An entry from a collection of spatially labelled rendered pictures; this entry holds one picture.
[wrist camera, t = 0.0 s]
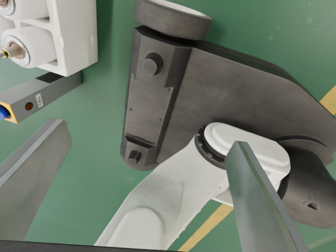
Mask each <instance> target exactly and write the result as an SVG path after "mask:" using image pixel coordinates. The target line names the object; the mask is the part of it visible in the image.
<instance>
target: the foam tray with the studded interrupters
mask: <svg viewBox="0 0 336 252"><path fill-rule="evenodd" d="M46 3H47V8H48V14H49V17H44V18H34V19H24V20H13V22H14V25H15V28H24V27H30V26H36V27H39V28H43V29H46V30H49V31H51V33H52V35H53V41H54V46H55V52H56V57H57V59H55V60H52V61H49V62H47V63H44V64H41V65H38V66H36V67H38V68H41V69H44V70H47V71H50V72H53V73H56V74H59V75H62V76H65V77H68V76H70V75H72V74H74V73H76V72H78V71H80V70H82V69H84V68H86V67H88V66H90V65H92V64H94V63H96V62H98V37H97V7H96V0H46Z"/></svg>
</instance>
